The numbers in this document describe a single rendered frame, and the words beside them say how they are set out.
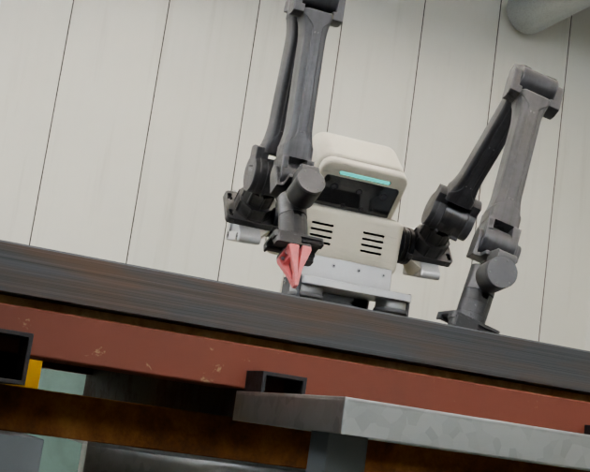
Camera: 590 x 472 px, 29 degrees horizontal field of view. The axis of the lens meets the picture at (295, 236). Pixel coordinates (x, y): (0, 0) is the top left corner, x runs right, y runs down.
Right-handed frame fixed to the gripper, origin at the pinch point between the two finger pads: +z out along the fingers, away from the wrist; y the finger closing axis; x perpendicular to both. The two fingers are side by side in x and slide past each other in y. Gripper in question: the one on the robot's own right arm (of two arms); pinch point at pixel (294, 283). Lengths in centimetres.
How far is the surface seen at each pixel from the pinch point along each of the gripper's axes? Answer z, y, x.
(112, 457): 33.6, -29.4, 13.0
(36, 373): 33, -48, -12
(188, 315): 50, -42, -66
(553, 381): 50, 5, -65
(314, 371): 54, -26, -64
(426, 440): 73, -29, -91
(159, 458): 32.7, -21.2, 12.8
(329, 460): 71, -32, -80
